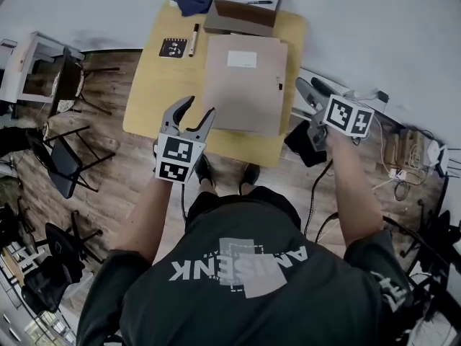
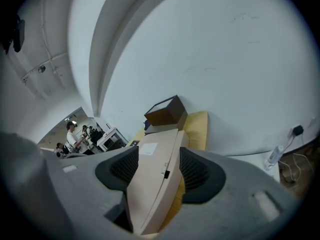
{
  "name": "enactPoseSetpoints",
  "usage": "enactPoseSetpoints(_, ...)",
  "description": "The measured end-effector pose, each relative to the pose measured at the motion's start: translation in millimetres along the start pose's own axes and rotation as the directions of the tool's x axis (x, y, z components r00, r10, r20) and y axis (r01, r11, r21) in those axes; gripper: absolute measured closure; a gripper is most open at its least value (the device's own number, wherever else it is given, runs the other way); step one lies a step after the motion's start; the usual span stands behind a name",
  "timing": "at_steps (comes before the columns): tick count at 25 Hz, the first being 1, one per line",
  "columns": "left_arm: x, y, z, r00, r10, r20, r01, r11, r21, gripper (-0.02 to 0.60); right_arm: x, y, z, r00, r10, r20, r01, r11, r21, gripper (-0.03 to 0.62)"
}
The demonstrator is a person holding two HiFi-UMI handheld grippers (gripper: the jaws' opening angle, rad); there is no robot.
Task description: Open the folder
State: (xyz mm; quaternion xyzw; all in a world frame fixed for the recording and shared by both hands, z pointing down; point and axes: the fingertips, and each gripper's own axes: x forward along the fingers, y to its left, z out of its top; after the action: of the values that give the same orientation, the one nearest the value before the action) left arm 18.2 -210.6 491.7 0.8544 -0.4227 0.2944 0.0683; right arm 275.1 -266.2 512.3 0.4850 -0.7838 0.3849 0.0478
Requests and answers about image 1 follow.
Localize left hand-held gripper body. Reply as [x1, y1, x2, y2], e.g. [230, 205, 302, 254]
[153, 120, 207, 186]

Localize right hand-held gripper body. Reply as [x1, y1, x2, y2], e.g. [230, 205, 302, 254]
[305, 94, 375, 154]

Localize beige folder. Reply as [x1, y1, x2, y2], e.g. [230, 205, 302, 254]
[201, 34, 289, 137]

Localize person's left forearm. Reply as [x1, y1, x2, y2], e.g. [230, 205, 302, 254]
[109, 177, 185, 266]

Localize person's right forearm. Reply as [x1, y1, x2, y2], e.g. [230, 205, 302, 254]
[326, 132, 385, 249]

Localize brown open box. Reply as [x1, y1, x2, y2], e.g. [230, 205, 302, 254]
[212, 0, 285, 28]

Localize person's black left shoe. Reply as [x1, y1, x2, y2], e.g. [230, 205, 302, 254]
[194, 153, 216, 190]

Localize person's black shoe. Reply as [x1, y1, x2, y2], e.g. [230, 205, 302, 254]
[239, 163, 261, 196]
[194, 153, 216, 190]

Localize black flat pad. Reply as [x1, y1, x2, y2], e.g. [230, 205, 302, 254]
[283, 119, 329, 169]

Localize cardboard boxes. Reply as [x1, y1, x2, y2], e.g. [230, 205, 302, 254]
[383, 128, 428, 169]

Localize small black notebook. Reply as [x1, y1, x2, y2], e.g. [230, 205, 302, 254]
[158, 37, 188, 59]

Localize person's black right shoe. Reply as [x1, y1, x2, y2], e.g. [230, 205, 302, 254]
[239, 163, 261, 196]

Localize brown marker pen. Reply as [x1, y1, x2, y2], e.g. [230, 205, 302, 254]
[187, 22, 201, 58]

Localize person's black shorts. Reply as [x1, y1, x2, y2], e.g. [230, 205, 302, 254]
[187, 185, 302, 230]

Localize white router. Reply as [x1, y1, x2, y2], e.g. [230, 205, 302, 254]
[424, 141, 461, 179]

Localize grey flat box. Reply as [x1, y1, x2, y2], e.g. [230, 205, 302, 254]
[203, 0, 277, 38]

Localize black chair with patterned cushion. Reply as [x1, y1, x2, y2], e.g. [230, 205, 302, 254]
[48, 47, 122, 120]

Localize dark blue cloth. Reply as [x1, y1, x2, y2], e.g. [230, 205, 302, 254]
[170, 0, 214, 17]

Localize black folding chair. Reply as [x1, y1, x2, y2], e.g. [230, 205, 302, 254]
[27, 124, 117, 200]

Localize black office chair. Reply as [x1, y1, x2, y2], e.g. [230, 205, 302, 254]
[395, 207, 461, 280]
[21, 210, 105, 313]

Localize person's dark printed t-shirt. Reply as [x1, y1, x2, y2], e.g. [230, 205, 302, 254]
[76, 207, 415, 346]

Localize white desk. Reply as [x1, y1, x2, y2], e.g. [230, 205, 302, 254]
[0, 30, 86, 104]

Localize black bag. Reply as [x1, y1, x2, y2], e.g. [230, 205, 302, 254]
[0, 123, 32, 158]

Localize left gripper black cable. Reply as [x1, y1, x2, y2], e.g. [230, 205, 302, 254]
[179, 184, 190, 226]

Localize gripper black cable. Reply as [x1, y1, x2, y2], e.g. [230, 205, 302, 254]
[179, 184, 190, 226]
[304, 159, 334, 237]

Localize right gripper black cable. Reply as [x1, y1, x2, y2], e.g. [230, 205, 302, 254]
[304, 159, 334, 237]

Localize coiled black cable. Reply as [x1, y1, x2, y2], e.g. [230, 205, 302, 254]
[393, 180, 410, 202]

